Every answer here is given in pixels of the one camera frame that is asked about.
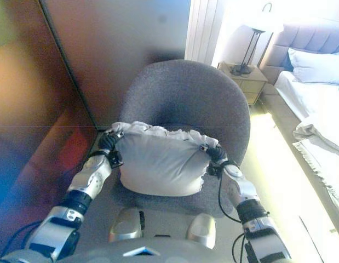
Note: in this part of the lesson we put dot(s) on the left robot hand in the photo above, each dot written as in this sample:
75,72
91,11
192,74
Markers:
107,141

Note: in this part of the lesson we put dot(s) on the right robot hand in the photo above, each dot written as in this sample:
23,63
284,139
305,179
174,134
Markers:
215,153

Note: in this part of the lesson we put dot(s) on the white ruffled cushion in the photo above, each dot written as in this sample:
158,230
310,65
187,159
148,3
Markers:
161,164

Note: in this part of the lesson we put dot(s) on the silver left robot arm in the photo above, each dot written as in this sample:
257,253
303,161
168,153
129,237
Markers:
87,180

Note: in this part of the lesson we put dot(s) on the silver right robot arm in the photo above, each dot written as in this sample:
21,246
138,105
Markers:
246,191

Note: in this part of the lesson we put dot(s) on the grey fabric armchair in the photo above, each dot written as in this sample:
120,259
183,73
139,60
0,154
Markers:
185,90

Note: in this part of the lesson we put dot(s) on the silver right robot leg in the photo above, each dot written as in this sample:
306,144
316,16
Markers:
202,230

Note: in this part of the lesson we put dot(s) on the silver robot leg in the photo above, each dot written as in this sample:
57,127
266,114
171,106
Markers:
202,230
125,224

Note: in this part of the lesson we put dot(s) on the beige nightstand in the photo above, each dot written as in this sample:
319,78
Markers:
251,82

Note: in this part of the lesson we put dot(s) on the silver left robot leg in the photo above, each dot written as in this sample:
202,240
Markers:
125,224

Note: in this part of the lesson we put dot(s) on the grey robot torso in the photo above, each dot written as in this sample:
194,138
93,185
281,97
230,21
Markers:
103,253

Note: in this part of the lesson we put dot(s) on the bed with white sheet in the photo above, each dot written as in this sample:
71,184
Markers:
317,101

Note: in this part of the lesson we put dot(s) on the black table lamp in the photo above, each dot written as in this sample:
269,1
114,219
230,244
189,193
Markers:
251,43

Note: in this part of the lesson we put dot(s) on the white panelled door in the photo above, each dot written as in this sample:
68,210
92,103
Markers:
202,30

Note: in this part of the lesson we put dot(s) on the white bed pillow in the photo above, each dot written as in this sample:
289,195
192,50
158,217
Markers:
317,65

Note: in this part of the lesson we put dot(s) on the grey padded headboard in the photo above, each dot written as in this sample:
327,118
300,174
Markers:
309,38

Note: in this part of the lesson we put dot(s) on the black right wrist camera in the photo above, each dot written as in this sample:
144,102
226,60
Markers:
213,170

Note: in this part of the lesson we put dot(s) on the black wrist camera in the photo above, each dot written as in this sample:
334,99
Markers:
116,160
213,170

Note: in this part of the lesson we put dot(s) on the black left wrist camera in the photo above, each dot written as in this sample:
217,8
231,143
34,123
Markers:
116,160

